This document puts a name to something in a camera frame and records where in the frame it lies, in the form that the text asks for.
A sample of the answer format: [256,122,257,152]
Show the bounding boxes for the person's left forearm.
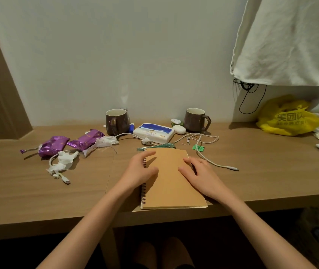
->
[36,184,138,269]

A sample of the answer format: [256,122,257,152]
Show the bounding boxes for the person's right forearm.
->
[206,190,317,269]

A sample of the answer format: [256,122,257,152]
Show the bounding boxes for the crumpled white tissue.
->
[82,136,120,157]
[47,151,79,173]

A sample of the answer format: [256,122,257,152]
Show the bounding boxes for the green transparent pen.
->
[136,143,176,152]

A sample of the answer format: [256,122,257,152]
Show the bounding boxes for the purple foil snack packet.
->
[66,129,105,152]
[20,135,70,158]

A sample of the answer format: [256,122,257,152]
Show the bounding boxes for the person's legs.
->
[132,236,196,269]

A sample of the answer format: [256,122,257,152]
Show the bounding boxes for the wooden desk leg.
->
[100,227,121,269]

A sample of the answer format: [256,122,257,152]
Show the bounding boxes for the white plug with cable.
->
[114,133,152,146]

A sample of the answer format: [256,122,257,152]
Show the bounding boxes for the person's left hand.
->
[120,150,159,194]

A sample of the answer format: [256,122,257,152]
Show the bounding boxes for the long white charging cable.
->
[186,133,239,172]

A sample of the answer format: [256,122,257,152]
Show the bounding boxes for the yellow plastic bag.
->
[256,94,319,137]

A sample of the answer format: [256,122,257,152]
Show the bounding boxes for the brown ceramic mug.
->
[105,109,131,136]
[184,108,212,134]

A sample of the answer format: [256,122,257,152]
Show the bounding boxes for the short white usb cable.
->
[46,154,71,185]

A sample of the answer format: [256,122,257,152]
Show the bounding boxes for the white hanging cloth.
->
[230,0,319,87]

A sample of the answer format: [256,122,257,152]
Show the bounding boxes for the white earphone cable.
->
[173,133,219,146]

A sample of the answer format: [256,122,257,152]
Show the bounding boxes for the brown kraft spiral notebook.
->
[140,148,208,210]

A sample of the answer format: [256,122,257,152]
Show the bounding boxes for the black cord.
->
[233,78,267,115]

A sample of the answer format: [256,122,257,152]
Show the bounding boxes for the person's right hand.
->
[178,157,225,201]

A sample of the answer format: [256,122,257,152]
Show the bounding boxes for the white and blue tissue pack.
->
[132,123,175,145]

